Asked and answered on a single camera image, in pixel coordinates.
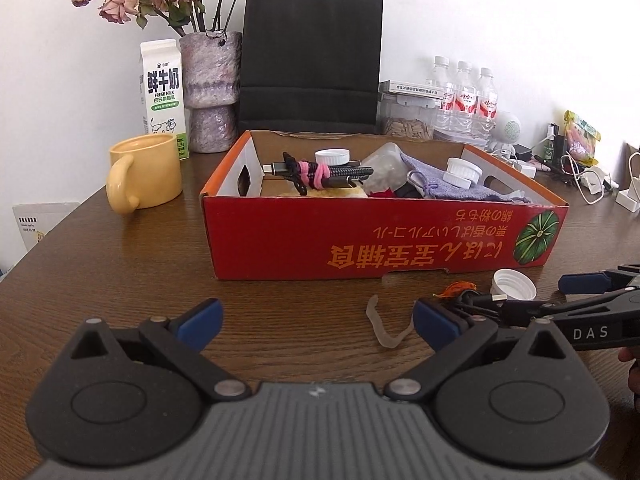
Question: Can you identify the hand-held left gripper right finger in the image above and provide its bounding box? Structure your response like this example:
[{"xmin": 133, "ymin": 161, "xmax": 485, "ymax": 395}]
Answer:
[{"xmin": 383, "ymin": 298, "xmax": 583, "ymax": 404}]

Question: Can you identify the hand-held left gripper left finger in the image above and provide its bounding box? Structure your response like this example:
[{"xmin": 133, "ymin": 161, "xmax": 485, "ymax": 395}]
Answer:
[{"xmin": 60, "ymin": 298, "xmax": 253, "ymax": 403}]

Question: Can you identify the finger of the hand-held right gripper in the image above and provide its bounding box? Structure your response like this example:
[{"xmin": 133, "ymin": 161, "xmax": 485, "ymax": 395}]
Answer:
[
  {"xmin": 497, "ymin": 287, "xmax": 640, "ymax": 330},
  {"xmin": 558, "ymin": 264, "xmax": 640, "ymax": 295}
]

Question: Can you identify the red cardboard box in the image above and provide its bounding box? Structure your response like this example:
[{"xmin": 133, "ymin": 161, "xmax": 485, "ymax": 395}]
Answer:
[{"xmin": 200, "ymin": 130, "xmax": 571, "ymax": 282}]

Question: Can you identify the purple cloth pouch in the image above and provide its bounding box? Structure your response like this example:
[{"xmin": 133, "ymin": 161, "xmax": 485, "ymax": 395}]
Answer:
[{"xmin": 400, "ymin": 152, "xmax": 531, "ymax": 206}]

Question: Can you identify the yellow white plush toy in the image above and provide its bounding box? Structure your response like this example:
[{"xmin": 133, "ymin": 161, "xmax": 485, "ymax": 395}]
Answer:
[{"xmin": 280, "ymin": 187, "xmax": 369, "ymax": 200}]

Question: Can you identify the translucent plastic bag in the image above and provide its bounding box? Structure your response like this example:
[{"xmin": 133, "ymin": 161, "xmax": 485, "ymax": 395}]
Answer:
[{"xmin": 360, "ymin": 142, "xmax": 409, "ymax": 194}]

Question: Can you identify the black braided cable pink tie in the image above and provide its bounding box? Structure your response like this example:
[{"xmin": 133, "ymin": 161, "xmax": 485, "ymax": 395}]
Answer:
[{"xmin": 262, "ymin": 151, "xmax": 375, "ymax": 196}]

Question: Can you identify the person's right hand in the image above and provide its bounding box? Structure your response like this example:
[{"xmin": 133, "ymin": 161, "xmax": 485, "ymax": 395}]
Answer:
[{"xmin": 619, "ymin": 347, "xmax": 640, "ymax": 394}]

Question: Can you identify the orange dried petal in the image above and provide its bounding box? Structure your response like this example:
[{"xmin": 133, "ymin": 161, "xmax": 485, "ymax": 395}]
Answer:
[{"xmin": 432, "ymin": 281, "xmax": 478, "ymax": 301}]

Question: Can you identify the clear rubber strip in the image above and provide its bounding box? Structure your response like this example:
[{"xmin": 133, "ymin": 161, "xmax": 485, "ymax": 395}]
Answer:
[{"xmin": 366, "ymin": 295, "xmax": 416, "ymax": 350}]

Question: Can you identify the white plug adapter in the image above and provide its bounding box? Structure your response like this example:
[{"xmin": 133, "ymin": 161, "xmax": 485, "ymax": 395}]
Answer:
[{"xmin": 582, "ymin": 167, "xmax": 609, "ymax": 194}]

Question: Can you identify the brown cardboard item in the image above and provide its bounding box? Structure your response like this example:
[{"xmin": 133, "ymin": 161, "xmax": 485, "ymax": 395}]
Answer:
[{"xmin": 622, "ymin": 142, "xmax": 640, "ymax": 181}]

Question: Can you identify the yellow green snack packet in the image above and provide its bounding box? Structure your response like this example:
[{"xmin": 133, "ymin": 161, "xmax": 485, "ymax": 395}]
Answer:
[{"xmin": 564, "ymin": 110, "xmax": 602, "ymax": 167}]

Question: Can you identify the yellow ceramic mug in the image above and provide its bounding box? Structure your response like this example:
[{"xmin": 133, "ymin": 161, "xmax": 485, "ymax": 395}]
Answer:
[{"xmin": 106, "ymin": 134, "xmax": 184, "ymax": 215}]

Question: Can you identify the white robot speaker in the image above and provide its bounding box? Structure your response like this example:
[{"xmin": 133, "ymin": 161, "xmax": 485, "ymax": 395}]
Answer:
[{"xmin": 487, "ymin": 110, "xmax": 522, "ymax": 159}]

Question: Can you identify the white printed booklet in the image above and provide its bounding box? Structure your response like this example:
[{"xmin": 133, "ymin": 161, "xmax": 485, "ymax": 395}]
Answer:
[{"xmin": 12, "ymin": 202, "xmax": 81, "ymax": 254}]

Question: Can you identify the white tin box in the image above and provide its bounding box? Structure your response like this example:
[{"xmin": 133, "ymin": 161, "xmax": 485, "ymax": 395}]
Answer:
[{"xmin": 432, "ymin": 127, "xmax": 493, "ymax": 149}]

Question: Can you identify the clear seed container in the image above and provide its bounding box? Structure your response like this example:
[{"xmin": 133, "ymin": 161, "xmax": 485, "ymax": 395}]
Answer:
[{"xmin": 377, "ymin": 92, "xmax": 437, "ymax": 141}]

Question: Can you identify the white green milk carton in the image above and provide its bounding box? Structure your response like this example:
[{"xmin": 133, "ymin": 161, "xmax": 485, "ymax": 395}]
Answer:
[{"xmin": 139, "ymin": 40, "xmax": 190, "ymax": 162}]

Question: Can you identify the flat white box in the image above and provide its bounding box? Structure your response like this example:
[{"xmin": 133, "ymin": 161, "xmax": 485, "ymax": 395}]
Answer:
[{"xmin": 380, "ymin": 80, "xmax": 444, "ymax": 97}]

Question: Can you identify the black paper bag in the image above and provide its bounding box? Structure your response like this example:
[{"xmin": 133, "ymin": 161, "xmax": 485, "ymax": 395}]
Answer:
[{"xmin": 240, "ymin": 0, "xmax": 385, "ymax": 135}]

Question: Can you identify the white charger block with cable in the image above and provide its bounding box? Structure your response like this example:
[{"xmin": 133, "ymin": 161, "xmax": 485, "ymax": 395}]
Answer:
[{"xmin": 615, "ymin": 162, "xmax": 640, "ymax": 212}]

